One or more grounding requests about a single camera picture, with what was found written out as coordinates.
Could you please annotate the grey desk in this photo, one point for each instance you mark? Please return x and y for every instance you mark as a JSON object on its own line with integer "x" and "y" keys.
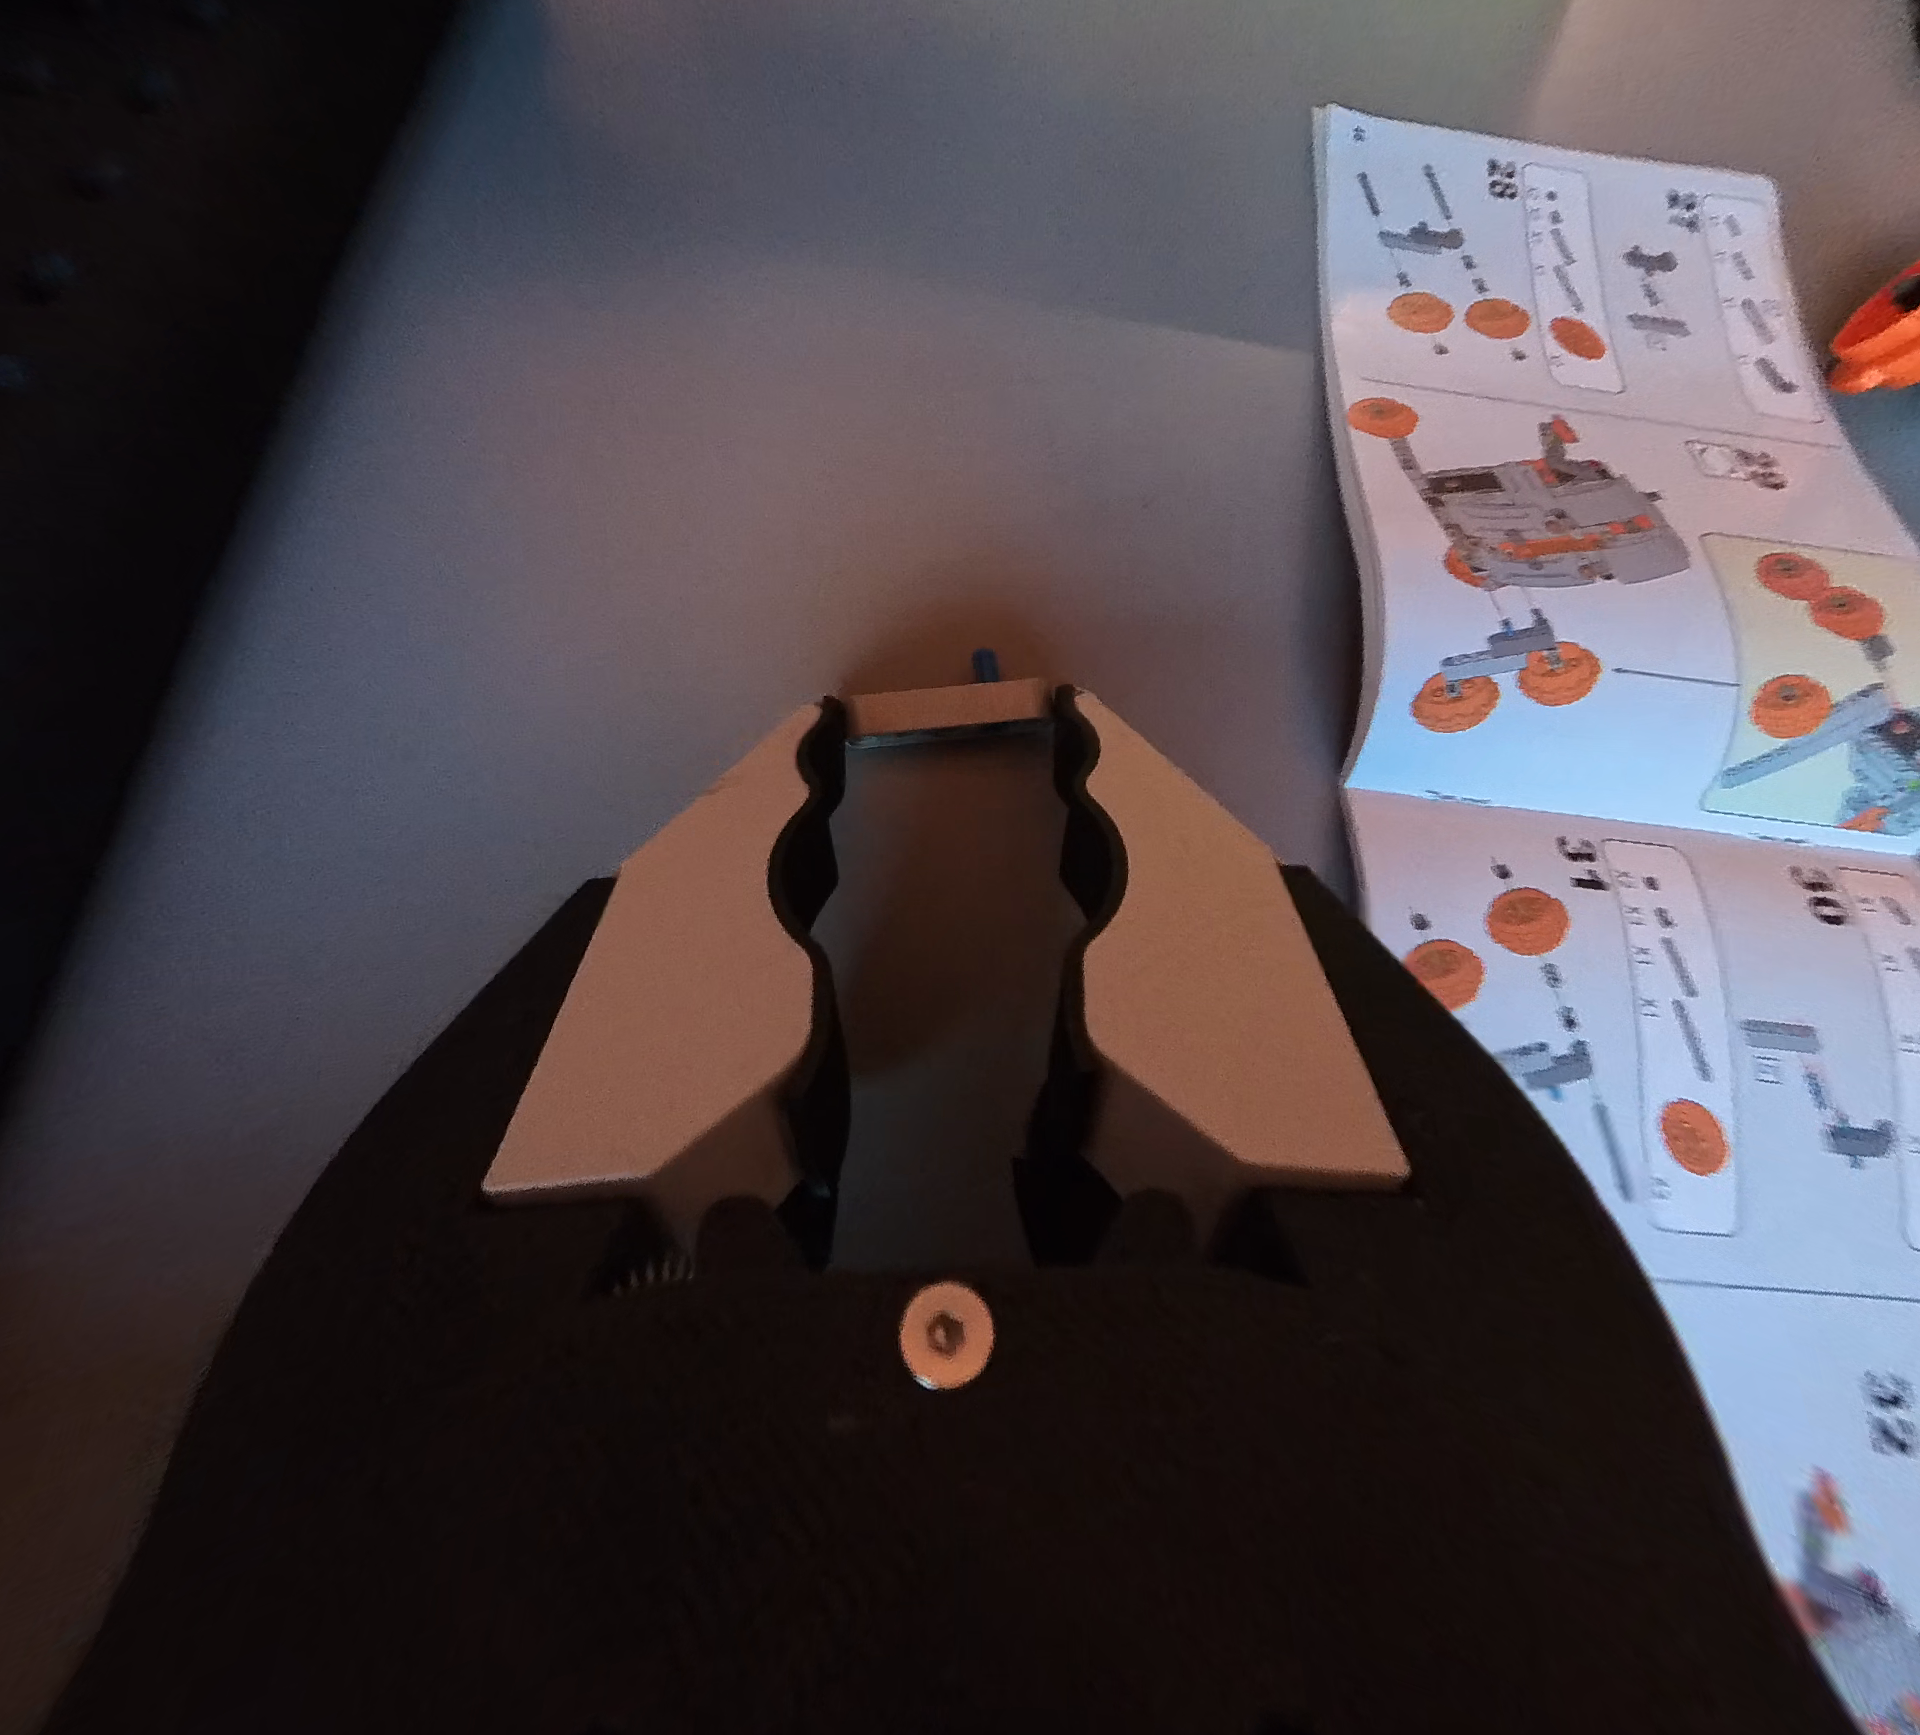
{"x": 824, "y": 264}

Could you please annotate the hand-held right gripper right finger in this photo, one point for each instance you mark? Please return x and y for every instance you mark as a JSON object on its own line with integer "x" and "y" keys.
{"x": 1230, "y": 1016}

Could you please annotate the open instruction booklet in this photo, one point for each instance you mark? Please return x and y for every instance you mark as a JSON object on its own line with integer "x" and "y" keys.
{"x": 1574, "y": 490}

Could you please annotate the orange toy wheel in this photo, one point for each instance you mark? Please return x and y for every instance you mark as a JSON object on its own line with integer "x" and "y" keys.
{"x": 1882, "y": 340}

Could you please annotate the grey toy beam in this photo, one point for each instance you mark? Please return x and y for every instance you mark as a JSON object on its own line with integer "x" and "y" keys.
{"x": 945, "y": 710}

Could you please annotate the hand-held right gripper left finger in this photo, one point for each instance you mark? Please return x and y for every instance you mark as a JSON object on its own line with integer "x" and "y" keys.
{"x": 661, "y": 1016}

